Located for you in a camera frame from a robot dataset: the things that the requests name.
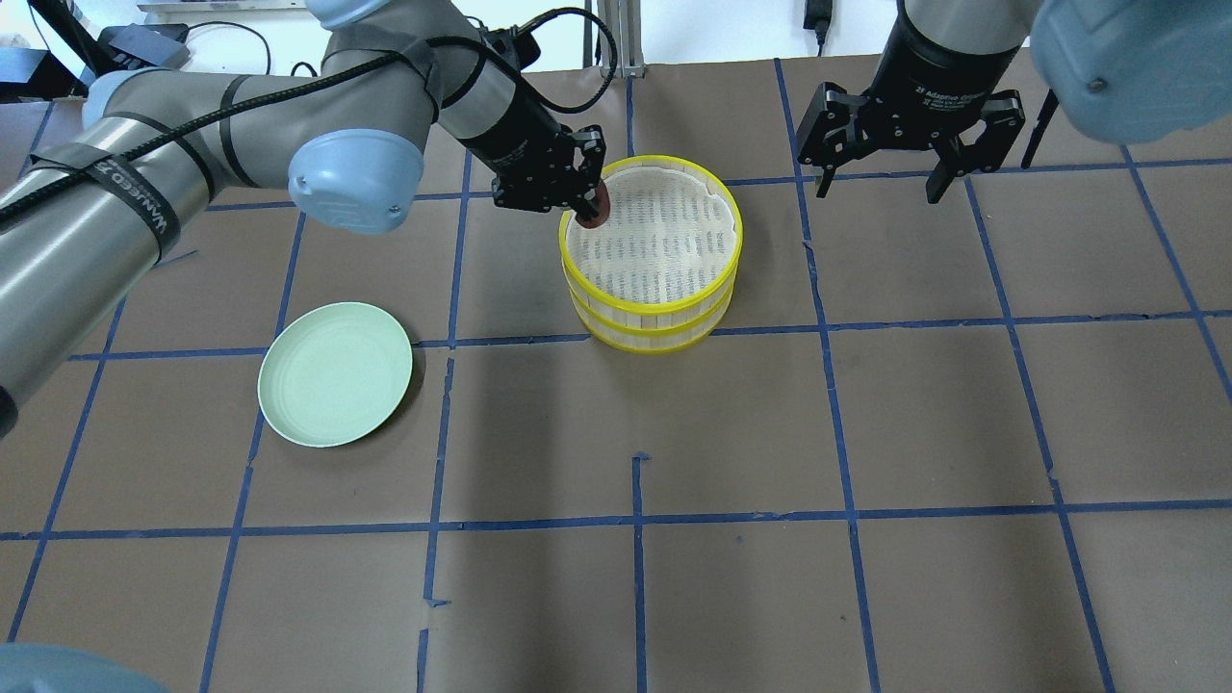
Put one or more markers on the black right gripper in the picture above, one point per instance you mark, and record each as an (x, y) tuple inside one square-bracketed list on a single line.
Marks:
[(932, 69)]

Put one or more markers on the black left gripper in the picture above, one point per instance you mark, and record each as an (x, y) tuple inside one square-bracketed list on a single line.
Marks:
[(514, 128)]

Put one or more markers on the brown bun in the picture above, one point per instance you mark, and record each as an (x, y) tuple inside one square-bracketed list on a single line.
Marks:
[(593, 208)]

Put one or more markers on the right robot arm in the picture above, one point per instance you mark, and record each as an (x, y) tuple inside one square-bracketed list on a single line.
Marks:
[(1122, 72)]

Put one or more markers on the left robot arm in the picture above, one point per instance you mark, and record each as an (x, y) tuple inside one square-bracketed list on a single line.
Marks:
[(92, 216)]

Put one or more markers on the black power adapter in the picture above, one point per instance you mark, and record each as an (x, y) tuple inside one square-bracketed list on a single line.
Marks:
[(818, 15)]

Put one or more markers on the light green plate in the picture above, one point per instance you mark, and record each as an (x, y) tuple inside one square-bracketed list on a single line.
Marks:
[(335, 375)]

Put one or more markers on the aluminium frame post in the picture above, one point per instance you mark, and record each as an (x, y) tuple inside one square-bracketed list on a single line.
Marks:
[(624, 20)]

